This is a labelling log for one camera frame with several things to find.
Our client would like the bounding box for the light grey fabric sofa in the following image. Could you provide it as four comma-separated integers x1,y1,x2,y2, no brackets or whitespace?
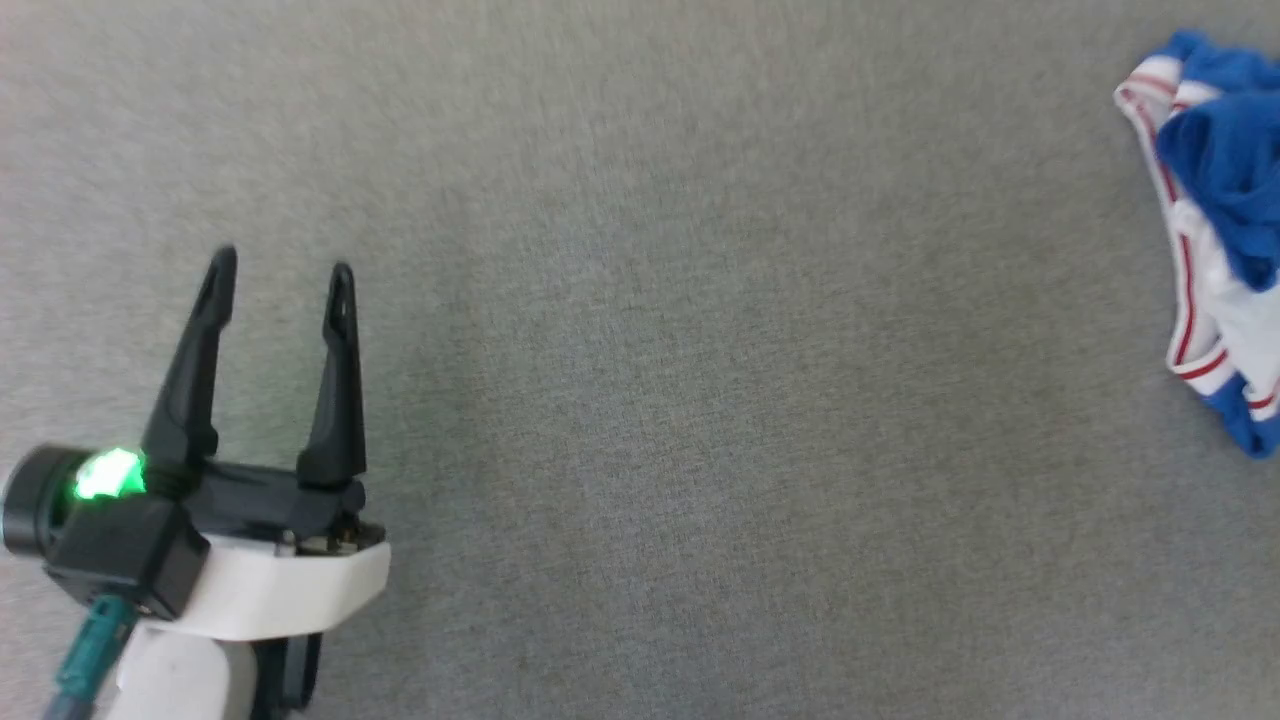
0,0,1280,720

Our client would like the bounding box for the teal cable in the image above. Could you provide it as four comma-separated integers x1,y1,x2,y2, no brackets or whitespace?
42,592,139,720

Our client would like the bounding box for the blue white red-striped garment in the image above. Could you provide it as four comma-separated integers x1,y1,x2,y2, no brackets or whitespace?
1113,30,1280,459

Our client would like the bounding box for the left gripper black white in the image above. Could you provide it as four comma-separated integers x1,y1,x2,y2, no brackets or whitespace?
140,245,392,641

